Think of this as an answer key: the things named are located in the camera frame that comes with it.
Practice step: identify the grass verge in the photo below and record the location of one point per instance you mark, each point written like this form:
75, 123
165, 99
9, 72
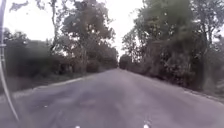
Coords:
43, 81
203, 94

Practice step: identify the grey asphalt road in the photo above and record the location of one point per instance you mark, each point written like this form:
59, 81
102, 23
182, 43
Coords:
113, 96

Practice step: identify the row of trees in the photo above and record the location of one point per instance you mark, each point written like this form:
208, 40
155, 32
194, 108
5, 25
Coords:
83, 43
173, 46

